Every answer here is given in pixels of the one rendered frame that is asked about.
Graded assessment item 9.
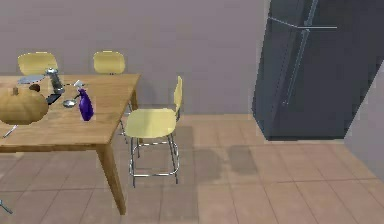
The yellow chair with metal legs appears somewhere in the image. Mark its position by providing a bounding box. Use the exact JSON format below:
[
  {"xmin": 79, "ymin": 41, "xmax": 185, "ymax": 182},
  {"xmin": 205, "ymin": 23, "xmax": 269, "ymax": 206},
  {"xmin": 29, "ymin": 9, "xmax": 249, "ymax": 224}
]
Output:
[
  {"xmin": 92, "ymin": 50, "xmax": 127, "ymax": 76},
  {"xmin": 17, "ymin": 51, "xmax": 59, "ymax": 77},
  {"xmin": 119, "ymin": 75, "xmax": 184, "ymax": 188}
]

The wooden dining table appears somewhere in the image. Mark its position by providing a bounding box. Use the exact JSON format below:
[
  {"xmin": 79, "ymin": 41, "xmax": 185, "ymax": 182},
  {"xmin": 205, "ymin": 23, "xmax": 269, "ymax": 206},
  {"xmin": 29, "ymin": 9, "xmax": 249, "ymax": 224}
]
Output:
[{"xmin": 0, "ymin": 73, "xmax": 141, "ymax": 216}]

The purple spray bottle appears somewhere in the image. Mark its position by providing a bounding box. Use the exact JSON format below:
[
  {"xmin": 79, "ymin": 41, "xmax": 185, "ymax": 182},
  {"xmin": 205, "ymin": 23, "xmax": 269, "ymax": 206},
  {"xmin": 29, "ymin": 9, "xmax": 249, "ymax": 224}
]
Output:
[{"xmin": 77, "ymin": 87, "xmax": 95, "ymax": 122}]

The silver spoon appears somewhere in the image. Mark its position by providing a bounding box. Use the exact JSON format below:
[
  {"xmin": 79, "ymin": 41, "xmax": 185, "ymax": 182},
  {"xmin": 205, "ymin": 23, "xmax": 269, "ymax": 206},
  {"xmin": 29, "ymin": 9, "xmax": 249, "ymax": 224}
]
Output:
[{"xmin": 62, "ymin": 95, "xmax": 81, "ymax": 109}]

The dark grey fridge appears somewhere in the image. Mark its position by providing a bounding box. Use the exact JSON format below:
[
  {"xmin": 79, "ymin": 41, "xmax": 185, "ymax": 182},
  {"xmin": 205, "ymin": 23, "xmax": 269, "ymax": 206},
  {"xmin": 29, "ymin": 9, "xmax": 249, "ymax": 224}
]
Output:
[{"xmin": 251, "ymin": 0, "xmax": 384, "ymax": 142}]

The black phone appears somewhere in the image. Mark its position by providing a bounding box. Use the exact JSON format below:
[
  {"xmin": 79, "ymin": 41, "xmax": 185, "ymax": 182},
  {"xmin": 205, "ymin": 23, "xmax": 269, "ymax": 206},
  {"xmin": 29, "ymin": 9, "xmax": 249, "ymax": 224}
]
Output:
[{"xmin": 46, "ymin": 93, "xmax": 62, "ymax": 106}]

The grey plate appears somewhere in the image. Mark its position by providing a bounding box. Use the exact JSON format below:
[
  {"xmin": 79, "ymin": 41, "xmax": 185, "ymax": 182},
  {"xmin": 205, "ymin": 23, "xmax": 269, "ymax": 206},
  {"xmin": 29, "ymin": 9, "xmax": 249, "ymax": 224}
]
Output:
[{"xmin": 17, "ymin": 74, "xmax": 47, "ymax": 85}]

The silver knife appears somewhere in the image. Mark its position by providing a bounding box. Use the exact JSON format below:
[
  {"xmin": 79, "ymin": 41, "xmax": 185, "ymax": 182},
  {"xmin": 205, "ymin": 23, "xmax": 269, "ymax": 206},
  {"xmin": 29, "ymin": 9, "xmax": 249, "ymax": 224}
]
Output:
[{"xmin": 2, "ymin": 124, "xmax": 19, "ymax": 139}]

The grey fridge handle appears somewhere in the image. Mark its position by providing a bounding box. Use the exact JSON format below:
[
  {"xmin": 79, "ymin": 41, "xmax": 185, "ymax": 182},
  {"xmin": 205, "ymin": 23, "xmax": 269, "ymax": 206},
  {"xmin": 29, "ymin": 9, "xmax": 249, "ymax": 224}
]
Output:
[
  {"xmin": 282, "ymin": 28, "xmax": 311, "ymax": 106},
  {"xmin": 303, "ymin": 0, "xmax": 319, "ymax": 27}
]

